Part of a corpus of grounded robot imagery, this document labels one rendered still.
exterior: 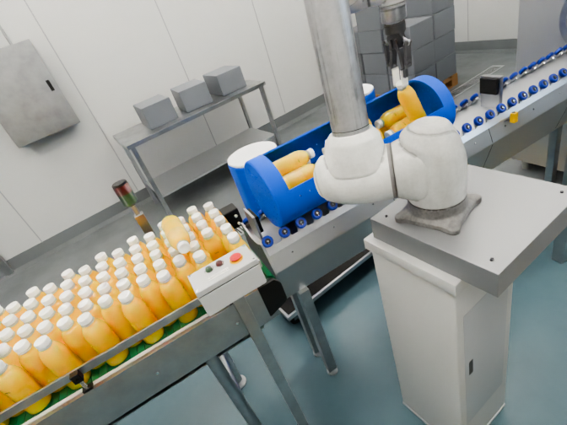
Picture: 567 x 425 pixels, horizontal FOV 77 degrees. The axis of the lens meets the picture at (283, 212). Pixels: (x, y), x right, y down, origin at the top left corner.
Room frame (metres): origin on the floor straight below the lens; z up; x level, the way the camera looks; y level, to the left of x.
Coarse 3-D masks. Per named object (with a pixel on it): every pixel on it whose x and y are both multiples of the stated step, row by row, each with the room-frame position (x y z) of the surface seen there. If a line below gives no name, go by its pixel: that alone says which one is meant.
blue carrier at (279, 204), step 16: (416, 80) 1.47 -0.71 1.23; (432, 80) 1.43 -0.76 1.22; (384, 96) 1.52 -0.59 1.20; (432, 96) 1.46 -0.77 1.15; (448, 96) 1.36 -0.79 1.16; (368, 112) 1.53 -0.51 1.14; (432, 112) 1.46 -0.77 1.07; (448, 112) 1.34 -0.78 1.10; (320, 128) 1.41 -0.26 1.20; (288, 144) 1.37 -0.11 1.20; (304, 144) 1.43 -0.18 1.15; (320, 144) 1.46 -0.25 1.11; (256, 160) 1.23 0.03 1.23; (272, 160) 1.38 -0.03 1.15; (256, 176) 1.21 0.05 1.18; (272, 176) 1.14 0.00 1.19; (256, 192) 1.27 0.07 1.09; (272, 192) 1.10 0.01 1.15; (288, 192) 1.11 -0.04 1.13; (304, 192) 1.12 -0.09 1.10; (272, 208) 1.15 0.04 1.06; (288, 208) 1.10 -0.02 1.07; (304, 208) 1.13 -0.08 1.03
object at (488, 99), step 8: (480, 80) 1.64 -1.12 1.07; (488, 80) 1.60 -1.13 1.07; (496, 80) 1.56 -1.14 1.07; (480, 88) 1.64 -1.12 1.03; (488, 88) 1.60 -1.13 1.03; (496, 88) 1.56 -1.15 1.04; (488, 96) 1.61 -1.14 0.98; (496, 96) 1.57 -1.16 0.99; (488, 104) 1.61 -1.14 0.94; (496, 104) 1.57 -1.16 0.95
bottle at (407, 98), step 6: (402, 90) 1.37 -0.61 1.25; (408, 90) 1.36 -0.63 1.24; (414, 90) 1.37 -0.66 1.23; (402, 96) 1.36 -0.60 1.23; (408, 96) 1.35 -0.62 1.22; (414, 96) 1.36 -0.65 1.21; (402, 102) 1.37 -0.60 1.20; (408, 102) 1.36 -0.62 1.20; (414, 102) 1.36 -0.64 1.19; (420, 102) 1.38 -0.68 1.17; (402, 108) 1.39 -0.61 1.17; (408, 108) 1.36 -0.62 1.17; (414, 108) 1.36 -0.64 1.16; (420, 108) 1.36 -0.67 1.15; (408, 114) 1.38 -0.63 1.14; (414, 114) 1.36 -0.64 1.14; (420, 114) 1.36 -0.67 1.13; (414, 120) 1.37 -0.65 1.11
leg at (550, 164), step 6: (552, 132) 1.88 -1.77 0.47; (558, 132) 1.86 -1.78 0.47; (552, 138) 1.88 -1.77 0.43; (558, 138) 1.86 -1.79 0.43; (552, 144) 1.88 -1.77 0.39; (558, 144) 1.86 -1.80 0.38; (552, 150) 1.87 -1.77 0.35; (558, 150) 1.87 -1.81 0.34; (552, 156) 1.87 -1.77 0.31; (558, 156) 1.87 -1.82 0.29; (546, 162) 1.90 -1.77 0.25; (552, 162) 1.86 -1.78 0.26; (546, 168) 1.90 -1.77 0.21; (552, 168) 1.86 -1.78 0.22; (546, 174) 1.89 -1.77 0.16; (552, 174) 1.86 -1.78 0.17; (546, 180) 1.89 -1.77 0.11; (552, 180) 1.86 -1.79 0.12
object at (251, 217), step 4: (244, 208) 1.24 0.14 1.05; (248, 208) 1.24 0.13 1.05; (248, 212) 1.20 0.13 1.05; (252, 212) 1.20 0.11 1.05; (248, 216) 1.21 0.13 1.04; (252, 216) 1.17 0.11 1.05; (256, 216) 1.17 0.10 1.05; (248, 220) 1.24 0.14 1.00; (252, 220) 1.16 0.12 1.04; (256, 220) 1.16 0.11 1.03; (252, 224) 1.19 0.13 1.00; (256, 224) 1.15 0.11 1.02; (260, 224) 1.16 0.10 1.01; (252, 228) 1.22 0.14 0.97; (256, 228) 1.15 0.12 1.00; (260, 228) 1.16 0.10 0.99; (256, 232) 1.18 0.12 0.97; (260, 232) 1.15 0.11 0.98; (256, 236) 1.21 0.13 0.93; (260, 236) 1.15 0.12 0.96
